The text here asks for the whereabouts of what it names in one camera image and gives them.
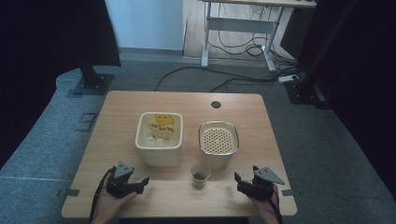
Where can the white square container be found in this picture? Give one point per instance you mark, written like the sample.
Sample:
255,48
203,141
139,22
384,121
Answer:
159,146

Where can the small clear plastic cup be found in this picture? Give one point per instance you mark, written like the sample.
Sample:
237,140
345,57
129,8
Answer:
200,175

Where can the black round table grommet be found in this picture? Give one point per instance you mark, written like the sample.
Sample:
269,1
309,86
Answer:
215,104

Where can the white power strip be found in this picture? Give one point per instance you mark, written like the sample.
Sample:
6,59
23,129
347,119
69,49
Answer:
288,78

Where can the person's right hand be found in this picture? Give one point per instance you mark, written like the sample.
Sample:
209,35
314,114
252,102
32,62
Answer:
268,207

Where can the black curtain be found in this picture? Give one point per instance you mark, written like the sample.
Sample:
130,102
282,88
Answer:
367,77
46,46

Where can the black angled metal stand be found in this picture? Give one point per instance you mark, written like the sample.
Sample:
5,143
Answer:
306,90

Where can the yellow printed packet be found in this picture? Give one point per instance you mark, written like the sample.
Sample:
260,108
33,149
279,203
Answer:
162,124

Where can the cream perforated strainer container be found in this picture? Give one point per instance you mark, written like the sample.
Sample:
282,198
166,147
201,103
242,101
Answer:
218,141

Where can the grey tape piece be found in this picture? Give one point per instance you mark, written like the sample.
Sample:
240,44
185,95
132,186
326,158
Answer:
288,193

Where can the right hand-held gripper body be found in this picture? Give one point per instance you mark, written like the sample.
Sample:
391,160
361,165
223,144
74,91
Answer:
263,183

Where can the person's left hand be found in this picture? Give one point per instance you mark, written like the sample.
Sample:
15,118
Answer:
107,205

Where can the white metal desk frame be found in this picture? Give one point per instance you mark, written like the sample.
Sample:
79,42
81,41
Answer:
239,25

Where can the black stand with base plate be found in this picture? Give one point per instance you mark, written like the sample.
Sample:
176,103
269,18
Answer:
91,82

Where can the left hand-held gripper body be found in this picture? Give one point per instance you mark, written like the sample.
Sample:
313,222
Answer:
120,183

